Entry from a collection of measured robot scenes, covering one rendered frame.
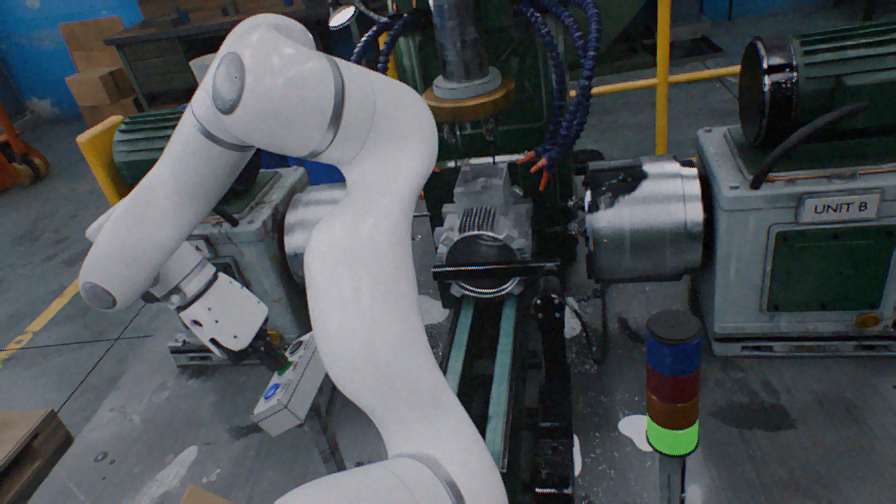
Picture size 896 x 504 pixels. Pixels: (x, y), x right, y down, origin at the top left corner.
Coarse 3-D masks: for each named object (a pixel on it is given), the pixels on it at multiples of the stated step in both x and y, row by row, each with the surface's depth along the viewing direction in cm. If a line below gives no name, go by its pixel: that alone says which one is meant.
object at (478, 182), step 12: (468, 168) 134; (480, 168) 135; (492, 168) 134; (504, 168) 131; (468, 180) 135; (480, 180) 131; (492, 180) 134; (504, 180) 127; (456, 192) 126; (468, 192) 125; (480, 192) 125; (492, 192) 124; (504, 192) 126; (456, 204) 127; (468, 204) 127; (480, 204) 126; (492, 204) 126; (504, 204) 126; (504, 216) 127
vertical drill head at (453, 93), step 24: (432, 0) 109; (456, 0) 107; (456, 24) 109; (480, 24) 112; (456, 48) 112; (480, 48) 113; (456, 72) 114; (480, 72) 115; (432, 96) 119; (456, 96) 114; (480, 96) 114; (504, 96) 114; (456, 120) 115; (456, 168) 124
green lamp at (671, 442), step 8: (648, 424) 80; (696, 424) 77; (648, 432) 81; (656, 432) 78; (664, 432) 77; (672, 432) 77; (680, 432) 76; (688, 432) 77; (696, 432) 78; (656, 440) 79; (664, 440) 78; (672, 440) 77; (680, 440) 77; (688, 440) 77; (696, 440) 79; (656, 448) 80; (664, 448) 79; (672, 448) 78; (680, 448) 78; (688, 448) 78
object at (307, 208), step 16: (304, 192) 133; (320, 192) 132; (336, 192) 131; (288, 208) 132; (304, 208) 130; (320, 208) 129; (288, 224) 130; (304, 224) 128; (288, 240) 130; (304, 240) 128; (288, 256) 130; (304, 272) 130; (304, 288) 137
